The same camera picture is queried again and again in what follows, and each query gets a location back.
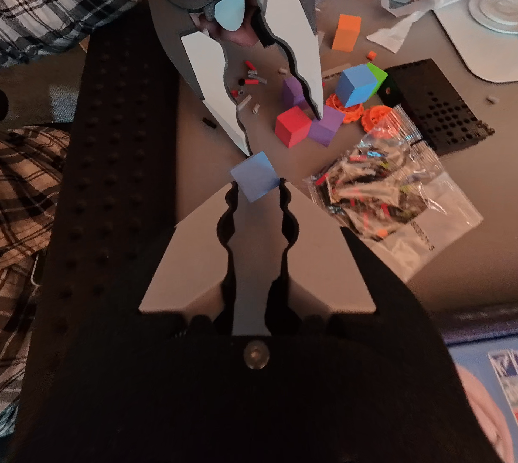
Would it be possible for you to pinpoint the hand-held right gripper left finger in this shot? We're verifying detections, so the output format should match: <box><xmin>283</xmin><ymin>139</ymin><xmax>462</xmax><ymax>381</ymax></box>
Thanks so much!
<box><xmin>139</xmin><ymin>183</ymin><xmax>240</xmax><ymax>314</ymax></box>

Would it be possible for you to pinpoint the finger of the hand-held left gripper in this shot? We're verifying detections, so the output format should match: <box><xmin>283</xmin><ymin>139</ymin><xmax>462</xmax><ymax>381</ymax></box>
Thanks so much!
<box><xmin>259</xmin><ymin>0</ymin><xmax>325</xmax><ymax>120</ymax></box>
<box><xmin>180</xmin><ymin>30</ymin><xmax>252</xmax><ymax>158</ymax></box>

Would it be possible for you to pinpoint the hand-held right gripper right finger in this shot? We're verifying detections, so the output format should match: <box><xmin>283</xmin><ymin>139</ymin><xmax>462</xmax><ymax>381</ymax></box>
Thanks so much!
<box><xmin>278</xmin><ymin>180</ymin><xmax>376</xmax><ymax>315</ymax></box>

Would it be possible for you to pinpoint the orange foam cube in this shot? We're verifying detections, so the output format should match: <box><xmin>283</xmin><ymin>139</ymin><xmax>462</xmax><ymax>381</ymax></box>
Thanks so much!
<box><xmin>332</xmin><ymin>14</ymin><xmax>362</xmax><ymax>52</ymax></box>

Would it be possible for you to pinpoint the green foam cube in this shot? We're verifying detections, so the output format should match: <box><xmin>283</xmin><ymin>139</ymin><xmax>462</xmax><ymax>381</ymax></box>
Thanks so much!
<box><xmin>366</xmin><ymin>63</ymin><xmax>388</xmax><ymax>98</ymax></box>

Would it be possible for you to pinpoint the red foam cube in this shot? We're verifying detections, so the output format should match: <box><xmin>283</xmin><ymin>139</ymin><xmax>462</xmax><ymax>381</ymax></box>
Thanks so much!
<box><xmin>275</xmin><ymin>106</ymin><xmax>312</xmax><ymax>149</ymax></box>

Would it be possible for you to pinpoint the person's left hand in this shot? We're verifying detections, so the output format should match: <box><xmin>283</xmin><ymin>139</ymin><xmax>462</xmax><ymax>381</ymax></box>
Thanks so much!
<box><xmin>201</xmin><ymin>21</ymin><xmax>260</xmax><ymax>48</ymax></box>

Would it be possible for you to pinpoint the small clear bag of parts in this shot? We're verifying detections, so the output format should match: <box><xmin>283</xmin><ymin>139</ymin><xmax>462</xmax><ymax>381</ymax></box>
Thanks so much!
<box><xmin>308</xmin><ymin>105</ymin><xmax>484</xmax><ymax>283</ymax></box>

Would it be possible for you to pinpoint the orange gear stack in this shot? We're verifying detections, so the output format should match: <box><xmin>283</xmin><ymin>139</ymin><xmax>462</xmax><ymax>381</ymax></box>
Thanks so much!
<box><xmin>326</xmin><ymin>94</ymin><xmax>365</xmax><ymax>124</ymax></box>

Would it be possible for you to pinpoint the dark perforated panel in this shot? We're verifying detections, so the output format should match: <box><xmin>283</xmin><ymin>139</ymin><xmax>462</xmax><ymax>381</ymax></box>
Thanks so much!
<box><xmin>16</xmin><ymin>2</ymin><xmax>182</xmax><ymax>451</ymax></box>

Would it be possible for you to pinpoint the black perforated control box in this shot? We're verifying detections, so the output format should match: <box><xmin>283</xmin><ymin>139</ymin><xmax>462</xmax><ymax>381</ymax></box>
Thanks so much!
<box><xmin>378</xmin><ymin>58</ymin><xmax>495</xmax><ymax>156</ymax></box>

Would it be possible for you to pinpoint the dark plaid cloth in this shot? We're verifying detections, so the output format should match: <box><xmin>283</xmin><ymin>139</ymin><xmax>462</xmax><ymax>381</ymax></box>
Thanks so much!
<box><xmin>0</xmin><ymin>127</ymin><xmax>71</xmax><ymax>423</ymax></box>

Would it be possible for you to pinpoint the white metal stand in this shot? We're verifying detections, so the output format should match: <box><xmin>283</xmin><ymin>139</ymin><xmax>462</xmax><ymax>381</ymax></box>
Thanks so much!
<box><xmin>433</xmin><ymin>0</ymin><xmax>518</xmax><ymax>83</ymax></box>

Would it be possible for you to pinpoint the blue printed kit box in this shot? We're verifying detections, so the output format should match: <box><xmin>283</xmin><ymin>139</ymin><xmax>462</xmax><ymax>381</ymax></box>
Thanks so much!
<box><xmin>437</xmin><ymin>305</ymin><xmax>518</xmax><ymax>463</ymax></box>

